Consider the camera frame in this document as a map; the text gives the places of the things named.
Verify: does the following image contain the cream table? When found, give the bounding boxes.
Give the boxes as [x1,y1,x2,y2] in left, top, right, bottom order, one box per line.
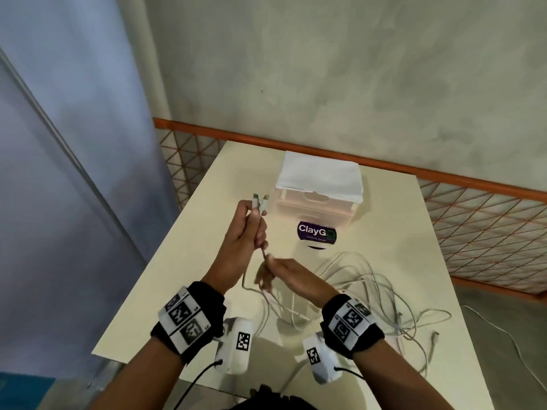
[92,140,496,410]

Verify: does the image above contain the person's left forearm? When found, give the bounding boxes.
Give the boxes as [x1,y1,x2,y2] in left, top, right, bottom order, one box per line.
[92,337,189,410]

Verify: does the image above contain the thin white floor cable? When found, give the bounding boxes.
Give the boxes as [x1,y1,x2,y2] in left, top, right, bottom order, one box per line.
[461,304,547,393]

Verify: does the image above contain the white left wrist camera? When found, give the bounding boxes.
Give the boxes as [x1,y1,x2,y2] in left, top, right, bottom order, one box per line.
[213,316,255,375]

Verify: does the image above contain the person's right forearm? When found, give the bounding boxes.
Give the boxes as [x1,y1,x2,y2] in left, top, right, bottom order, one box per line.
[352,339,456,410]

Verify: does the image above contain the round dark blue sticker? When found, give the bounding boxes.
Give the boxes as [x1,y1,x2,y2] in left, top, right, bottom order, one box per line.
[297,220,338,251]

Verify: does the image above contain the orange metal mesh fence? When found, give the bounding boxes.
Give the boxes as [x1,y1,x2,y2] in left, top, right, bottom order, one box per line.
[153,117,547,304]

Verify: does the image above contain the teal blue panel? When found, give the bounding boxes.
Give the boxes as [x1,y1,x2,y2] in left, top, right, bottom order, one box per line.
[0,372,56,410]

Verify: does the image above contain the black left camera cable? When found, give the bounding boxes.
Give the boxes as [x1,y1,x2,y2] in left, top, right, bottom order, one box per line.
[173,359,223,410]

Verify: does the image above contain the white folded cloth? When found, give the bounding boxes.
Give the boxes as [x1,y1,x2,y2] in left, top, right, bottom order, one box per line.
[275,151,364,203]

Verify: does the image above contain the tangle of white cables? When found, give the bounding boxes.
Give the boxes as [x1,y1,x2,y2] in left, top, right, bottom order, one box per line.
[241,192,453,379]

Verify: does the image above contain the person's dark clothing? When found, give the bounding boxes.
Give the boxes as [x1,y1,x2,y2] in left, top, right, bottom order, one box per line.
[228,384,308,410]

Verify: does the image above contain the black left wristband with markers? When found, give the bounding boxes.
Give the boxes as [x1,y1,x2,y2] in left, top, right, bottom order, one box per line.
[150,280,227,366]

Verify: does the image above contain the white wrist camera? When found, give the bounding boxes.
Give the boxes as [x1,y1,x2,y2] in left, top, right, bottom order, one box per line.
[302,331,342,385]
[213,316,255,375]

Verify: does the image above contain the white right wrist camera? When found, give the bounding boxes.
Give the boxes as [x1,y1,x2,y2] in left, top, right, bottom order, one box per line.
[302,331,342,385]

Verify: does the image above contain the person's right hand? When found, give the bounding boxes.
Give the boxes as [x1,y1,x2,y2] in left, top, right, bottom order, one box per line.
[255,256,341,310]

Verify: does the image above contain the blue grey partition panel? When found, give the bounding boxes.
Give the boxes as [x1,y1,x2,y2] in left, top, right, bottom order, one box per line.
[0,0,180,380]

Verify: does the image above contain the person's left hand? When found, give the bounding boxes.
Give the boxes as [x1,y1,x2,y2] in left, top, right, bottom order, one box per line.
[201,199,270,295]

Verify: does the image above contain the clear plastic drawer box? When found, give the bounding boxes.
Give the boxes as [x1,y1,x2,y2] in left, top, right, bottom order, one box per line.
[273,188,364,229]

